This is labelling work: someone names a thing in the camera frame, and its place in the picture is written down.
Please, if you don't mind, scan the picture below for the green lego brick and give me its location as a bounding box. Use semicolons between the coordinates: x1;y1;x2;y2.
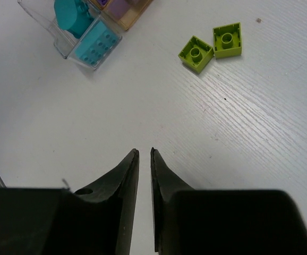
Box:
178;36;214;74
212;22;242;59

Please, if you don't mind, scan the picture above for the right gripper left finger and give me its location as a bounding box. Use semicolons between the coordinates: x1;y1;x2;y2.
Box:
0;149;139;254

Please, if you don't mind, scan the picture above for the clear transparent container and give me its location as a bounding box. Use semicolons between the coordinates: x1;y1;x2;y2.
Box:
18;0;122;70

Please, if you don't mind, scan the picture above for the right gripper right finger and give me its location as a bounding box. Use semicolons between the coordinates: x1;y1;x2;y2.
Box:
150;149;307;254

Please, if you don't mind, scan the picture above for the purple square lego brick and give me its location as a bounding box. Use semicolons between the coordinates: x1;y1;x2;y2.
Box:
97;0;108;6

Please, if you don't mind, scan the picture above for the cyan lego brick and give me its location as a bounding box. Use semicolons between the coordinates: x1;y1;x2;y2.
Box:
73;20;122;69

